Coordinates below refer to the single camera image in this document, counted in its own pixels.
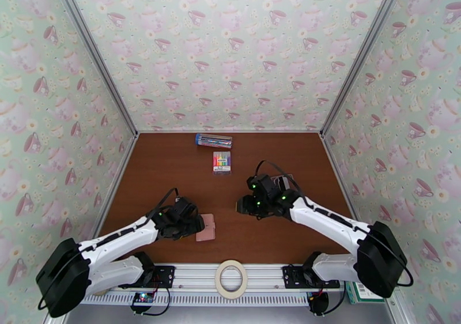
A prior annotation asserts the pink leather card holder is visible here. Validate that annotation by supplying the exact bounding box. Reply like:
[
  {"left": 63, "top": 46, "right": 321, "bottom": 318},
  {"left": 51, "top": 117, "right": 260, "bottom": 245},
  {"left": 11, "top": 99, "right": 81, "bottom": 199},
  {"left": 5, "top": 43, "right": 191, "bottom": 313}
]
[{"left": 195, "top": 214, "right": 217, "bottom": 243}]

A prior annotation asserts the clear acrylic card stand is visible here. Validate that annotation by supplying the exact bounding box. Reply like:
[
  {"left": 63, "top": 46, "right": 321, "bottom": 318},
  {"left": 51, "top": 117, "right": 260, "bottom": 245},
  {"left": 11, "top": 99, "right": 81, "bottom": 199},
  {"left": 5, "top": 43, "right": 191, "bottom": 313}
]
[{"left": 270, "top": 176, "right": 293, "bottom": 191}]

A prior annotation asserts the pack of coloured highlighters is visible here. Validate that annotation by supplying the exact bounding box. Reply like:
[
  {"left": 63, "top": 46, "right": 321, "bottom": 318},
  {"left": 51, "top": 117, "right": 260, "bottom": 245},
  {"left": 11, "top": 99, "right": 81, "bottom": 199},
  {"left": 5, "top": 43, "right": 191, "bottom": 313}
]
[{"left": 212, "top": 150, "right": 233, "bottom": 175}]

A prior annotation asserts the white masking tape roll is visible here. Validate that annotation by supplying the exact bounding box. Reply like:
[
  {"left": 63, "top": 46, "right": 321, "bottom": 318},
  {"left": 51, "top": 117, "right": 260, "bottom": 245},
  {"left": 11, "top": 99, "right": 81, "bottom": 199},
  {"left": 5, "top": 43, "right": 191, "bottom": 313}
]
[{"left": 214, "top": 259, "right": 248, "bottom": 301}]

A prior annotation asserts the blue pencil tube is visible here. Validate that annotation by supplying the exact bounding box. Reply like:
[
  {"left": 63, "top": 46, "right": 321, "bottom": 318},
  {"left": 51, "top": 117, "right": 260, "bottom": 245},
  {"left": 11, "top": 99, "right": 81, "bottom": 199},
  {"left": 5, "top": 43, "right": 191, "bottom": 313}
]
[{"left": 195, "top": 133, "right": 233, "bottom": 149}]

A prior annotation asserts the small circuit board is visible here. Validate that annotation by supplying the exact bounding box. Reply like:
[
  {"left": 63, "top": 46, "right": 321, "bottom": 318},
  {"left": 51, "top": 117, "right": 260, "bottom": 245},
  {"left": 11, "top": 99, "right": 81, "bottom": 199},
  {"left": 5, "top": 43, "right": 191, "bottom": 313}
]
[{"left": 131, "top": 291, "right": 155, "bottom": 306}]

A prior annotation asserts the green white cardboard box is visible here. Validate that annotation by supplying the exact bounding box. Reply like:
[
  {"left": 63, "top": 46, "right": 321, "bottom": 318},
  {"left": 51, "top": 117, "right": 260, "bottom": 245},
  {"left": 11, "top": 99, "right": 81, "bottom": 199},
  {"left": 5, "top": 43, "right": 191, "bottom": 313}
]
[{"left": 347, "top": 281, "right": 386, "bottom": 305}]

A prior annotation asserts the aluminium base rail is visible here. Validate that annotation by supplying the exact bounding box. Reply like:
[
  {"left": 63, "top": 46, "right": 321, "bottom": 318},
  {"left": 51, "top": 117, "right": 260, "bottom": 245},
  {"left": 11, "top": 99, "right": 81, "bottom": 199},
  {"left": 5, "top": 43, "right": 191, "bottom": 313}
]
[{"left": 108, "top": 263, "right": 348, "bottom": 292}]

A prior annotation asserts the white perforated cable tray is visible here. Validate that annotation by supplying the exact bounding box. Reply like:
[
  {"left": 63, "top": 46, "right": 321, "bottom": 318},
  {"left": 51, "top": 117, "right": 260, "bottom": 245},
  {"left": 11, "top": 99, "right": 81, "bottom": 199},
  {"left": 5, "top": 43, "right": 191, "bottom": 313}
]
[{"left": 82, "top": 292, "right": 311, "bottom": 307}]

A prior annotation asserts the black base cable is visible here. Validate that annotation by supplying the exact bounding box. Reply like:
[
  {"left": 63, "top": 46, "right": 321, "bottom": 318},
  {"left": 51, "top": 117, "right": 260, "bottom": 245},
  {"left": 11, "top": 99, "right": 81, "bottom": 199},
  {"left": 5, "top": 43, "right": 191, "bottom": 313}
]
[
  {"left": 309, "top": 283, "right": 346, "bottom": 317},
  {"left": 129, "top": 287, "right": 171, "bottom": 317}
]

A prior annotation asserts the aluminium frame post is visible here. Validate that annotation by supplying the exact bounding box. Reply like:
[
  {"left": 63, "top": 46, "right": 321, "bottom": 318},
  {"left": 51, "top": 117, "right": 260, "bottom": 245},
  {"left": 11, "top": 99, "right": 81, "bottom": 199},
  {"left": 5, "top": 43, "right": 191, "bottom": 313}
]
[
  {"left": 48, "top": 0, "right": 139, "bottom": 137},
  {"left": 320, "top": 0, "right": 413, "bottom": 138}
]

